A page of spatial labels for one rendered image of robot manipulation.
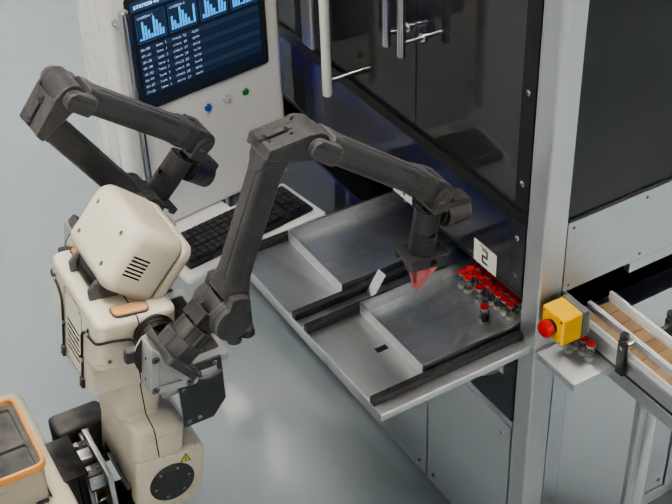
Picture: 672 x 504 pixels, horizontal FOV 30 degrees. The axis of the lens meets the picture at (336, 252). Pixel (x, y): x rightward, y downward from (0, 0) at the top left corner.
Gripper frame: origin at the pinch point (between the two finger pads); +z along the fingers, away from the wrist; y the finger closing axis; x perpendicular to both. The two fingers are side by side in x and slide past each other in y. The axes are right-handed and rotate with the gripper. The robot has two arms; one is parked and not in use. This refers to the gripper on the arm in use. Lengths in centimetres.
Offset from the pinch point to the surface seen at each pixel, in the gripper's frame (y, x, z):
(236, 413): 10, 89, 109
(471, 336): 17.2, -1.6, 18.2
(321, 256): 4.8, 43.3, 20.3
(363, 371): -9.1, 2.5, 22.2
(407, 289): 13.6, 19.0, 17.3
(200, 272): -18, 64, 32
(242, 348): 26, 115, 107
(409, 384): -4.6, -8.3, 19.5
